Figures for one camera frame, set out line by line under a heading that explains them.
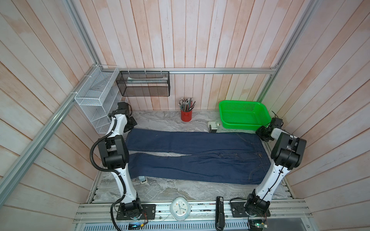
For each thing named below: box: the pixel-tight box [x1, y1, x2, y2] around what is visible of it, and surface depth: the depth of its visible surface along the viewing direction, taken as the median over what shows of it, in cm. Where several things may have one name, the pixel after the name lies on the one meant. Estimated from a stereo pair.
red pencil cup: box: [180, 109, 193, 123], surface depth 112 cm
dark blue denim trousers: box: [126, 128, 272, 185], surface depth 94 cm
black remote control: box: [215, 196, 225, 231], surface depth 71 cm
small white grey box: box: [207, 121, 218, 133], surface depth 106 cm
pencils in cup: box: [178, 97, 197, 113], surface depth 106 cm
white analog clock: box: [169, 196, 192, 222], surface depth 74 cm
